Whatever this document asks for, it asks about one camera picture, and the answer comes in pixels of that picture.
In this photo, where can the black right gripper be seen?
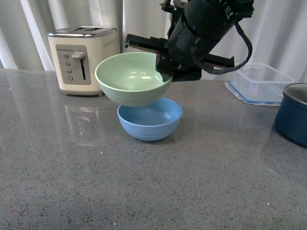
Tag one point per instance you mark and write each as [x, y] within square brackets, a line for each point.
[197, 26]

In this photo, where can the green bowl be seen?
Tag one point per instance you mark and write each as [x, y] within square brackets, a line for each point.
[130, 79]

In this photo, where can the blue bowl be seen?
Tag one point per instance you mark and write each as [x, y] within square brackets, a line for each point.
[152, 122]

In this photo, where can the clear plastic storage container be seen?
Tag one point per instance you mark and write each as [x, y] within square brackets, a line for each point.
[258, 84]

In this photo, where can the cream two-slot toaster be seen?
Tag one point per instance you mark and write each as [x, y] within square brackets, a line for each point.
[77, 51]

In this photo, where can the dark blue saucepan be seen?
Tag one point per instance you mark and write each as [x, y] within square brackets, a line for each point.
[291, 119]

